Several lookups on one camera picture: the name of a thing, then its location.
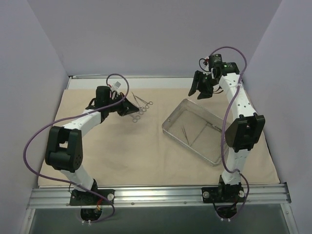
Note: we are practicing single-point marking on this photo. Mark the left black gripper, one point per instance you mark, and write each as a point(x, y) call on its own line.
point(122, 105)

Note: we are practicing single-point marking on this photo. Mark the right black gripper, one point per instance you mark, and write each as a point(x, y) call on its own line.
point(204, 81)

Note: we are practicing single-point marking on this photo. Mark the steel ring-handled clamp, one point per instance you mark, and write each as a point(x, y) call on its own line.
point(135, 117)

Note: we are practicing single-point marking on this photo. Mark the steel scissors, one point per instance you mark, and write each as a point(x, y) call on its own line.
point(142, 109)

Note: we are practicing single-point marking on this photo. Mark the steel ring-handled forceps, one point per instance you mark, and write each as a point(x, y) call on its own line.
point(147, 103)

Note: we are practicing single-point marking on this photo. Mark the beige wrapping cloth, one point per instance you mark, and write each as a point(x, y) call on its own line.
point(120, 152)

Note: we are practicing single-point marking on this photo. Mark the wire mesh instrument tray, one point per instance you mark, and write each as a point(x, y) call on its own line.
point(203, 129)

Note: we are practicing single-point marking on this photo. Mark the steel tweezers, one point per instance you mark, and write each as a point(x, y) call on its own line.
point(185, 134)

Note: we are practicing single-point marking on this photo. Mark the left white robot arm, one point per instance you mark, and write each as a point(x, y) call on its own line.
point(64, 151)

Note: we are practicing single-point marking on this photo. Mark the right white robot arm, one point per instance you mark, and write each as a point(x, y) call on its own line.
point(245, 130)

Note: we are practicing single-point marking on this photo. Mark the right aluminium side rail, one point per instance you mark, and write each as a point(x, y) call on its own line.
point(239, 82)

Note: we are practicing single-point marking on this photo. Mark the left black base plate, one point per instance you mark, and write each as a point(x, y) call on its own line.
point(80, 198)

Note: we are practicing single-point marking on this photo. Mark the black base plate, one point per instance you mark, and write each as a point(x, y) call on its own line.
point(80, 198)
point(212, 195)

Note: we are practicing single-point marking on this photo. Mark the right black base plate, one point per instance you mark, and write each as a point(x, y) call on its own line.
point(212, 195)

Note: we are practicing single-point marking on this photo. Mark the aluminium front rail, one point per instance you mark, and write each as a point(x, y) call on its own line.
point(59, 197)

